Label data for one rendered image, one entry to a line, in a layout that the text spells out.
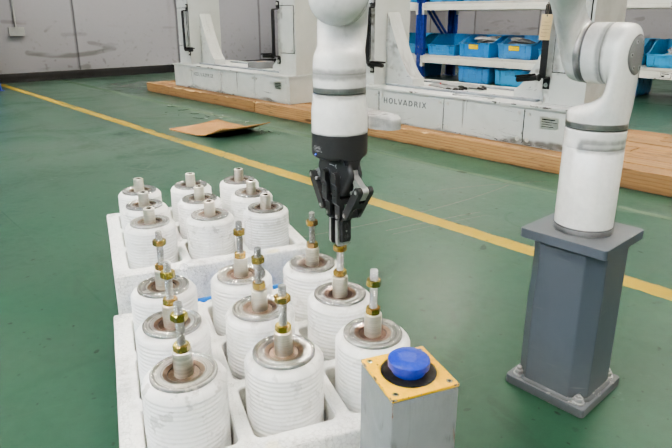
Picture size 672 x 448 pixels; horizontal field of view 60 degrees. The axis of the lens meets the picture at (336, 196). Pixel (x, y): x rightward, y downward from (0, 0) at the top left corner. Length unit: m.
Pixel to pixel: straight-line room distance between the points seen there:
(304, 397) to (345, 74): 0.39
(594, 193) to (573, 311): 0.20
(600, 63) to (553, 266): 0.33
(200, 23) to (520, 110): 3.12
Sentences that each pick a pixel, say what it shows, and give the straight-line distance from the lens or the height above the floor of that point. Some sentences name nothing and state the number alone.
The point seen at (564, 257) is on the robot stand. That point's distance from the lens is 1.01.
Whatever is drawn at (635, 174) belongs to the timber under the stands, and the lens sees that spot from 2.50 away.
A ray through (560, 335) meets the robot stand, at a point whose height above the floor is 0.13.
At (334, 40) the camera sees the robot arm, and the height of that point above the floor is 0.61.
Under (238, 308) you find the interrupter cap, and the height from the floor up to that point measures 0.25.
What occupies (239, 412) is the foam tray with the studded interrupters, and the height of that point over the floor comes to 0.18.
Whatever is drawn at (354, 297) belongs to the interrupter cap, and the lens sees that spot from 0.84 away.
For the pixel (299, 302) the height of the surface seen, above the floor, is 0.20.
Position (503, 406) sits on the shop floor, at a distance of 1.09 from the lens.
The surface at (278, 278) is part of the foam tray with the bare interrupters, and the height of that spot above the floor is 0.12.
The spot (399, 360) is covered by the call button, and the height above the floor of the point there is 0.33.
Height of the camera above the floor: 0.64
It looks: 17 degrees down
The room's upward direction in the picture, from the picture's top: straight up
